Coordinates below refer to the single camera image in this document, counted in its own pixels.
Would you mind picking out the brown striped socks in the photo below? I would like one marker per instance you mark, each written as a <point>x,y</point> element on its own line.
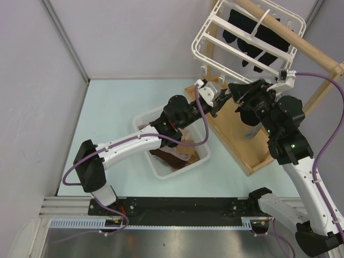
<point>171,160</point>

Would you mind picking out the wooden drying rack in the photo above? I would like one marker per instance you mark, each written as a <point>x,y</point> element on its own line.
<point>252,155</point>

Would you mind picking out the black striped socks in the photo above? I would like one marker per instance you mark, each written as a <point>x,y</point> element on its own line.
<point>248,117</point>

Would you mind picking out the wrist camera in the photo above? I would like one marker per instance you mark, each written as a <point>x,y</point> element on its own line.
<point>285,81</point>
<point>209,91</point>

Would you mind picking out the white corner clip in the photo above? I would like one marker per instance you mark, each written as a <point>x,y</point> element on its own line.
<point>221,79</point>

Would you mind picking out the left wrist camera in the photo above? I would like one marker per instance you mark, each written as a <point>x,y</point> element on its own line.
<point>209,91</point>

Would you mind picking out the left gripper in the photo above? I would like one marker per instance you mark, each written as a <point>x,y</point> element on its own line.
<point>220,101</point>

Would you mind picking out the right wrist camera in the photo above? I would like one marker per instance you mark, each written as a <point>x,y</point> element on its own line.
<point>285,81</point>

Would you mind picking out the white plastic basket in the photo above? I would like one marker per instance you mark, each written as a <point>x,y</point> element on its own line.
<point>161,169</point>

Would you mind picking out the white clip hanger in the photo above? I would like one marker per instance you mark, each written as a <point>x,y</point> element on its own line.
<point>233,43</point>

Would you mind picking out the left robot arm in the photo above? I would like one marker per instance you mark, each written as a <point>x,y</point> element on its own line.
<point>92,160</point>

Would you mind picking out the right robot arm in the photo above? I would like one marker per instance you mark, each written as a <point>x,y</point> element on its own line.
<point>320,229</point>

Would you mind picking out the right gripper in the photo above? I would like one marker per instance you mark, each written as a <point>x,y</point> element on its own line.
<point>250,92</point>

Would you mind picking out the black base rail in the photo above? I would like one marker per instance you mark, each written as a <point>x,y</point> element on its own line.
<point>188,211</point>

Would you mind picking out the beige socks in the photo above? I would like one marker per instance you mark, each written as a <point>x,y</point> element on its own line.
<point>185,153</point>

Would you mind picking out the grey socks pair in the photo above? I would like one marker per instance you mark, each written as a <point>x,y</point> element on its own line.
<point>252,132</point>

